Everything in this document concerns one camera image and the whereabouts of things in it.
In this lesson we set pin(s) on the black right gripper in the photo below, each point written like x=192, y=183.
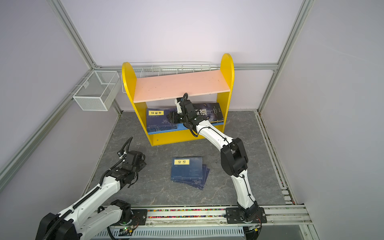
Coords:
x=173, y=117

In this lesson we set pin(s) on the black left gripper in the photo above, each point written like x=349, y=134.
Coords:
x=142, y=164

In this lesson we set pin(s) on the navy book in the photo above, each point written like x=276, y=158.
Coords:
x=157, y=120
x=187, y=169

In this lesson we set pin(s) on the dark wolf cover book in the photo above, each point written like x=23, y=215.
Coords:
x=210, y=111

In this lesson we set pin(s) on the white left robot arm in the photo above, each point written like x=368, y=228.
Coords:
x=86, y=217

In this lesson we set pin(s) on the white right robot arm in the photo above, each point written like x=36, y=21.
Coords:
x=234, y=158

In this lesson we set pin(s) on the yellow wooden bookshelf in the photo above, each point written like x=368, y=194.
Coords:
x=171, y=87

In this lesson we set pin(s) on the navy book lowest in pile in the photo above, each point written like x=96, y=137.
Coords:
x=198, y=184

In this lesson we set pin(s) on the white mesh basket left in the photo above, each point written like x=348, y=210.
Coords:
x=98, y=91

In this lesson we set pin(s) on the white wire basket rear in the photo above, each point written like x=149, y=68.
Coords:
x=156, y=69

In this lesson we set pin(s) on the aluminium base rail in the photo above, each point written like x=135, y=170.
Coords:
x=206, y=222

